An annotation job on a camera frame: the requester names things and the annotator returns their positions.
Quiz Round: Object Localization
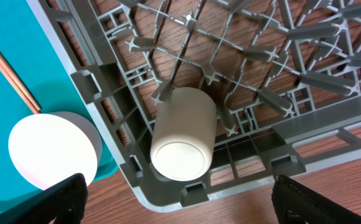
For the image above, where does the grey dishwasher rack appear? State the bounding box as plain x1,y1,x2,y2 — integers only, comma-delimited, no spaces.
29,1,361,212

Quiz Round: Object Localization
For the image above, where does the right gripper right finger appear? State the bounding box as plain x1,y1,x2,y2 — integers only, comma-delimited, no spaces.
271,175,361,224

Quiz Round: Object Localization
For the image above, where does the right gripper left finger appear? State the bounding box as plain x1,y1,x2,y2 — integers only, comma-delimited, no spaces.
0,173,88,224

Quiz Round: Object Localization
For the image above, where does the small white plate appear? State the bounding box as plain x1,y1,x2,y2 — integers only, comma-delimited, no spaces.
8,111,103,190

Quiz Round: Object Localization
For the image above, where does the teal serving tray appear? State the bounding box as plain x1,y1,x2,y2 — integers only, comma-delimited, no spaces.
0,0,120,214

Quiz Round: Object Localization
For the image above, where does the wooden chopstick left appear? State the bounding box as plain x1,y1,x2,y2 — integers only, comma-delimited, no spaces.
0,53,41,114

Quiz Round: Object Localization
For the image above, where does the white paper cup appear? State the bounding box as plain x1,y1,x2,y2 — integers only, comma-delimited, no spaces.
150,87,217,181

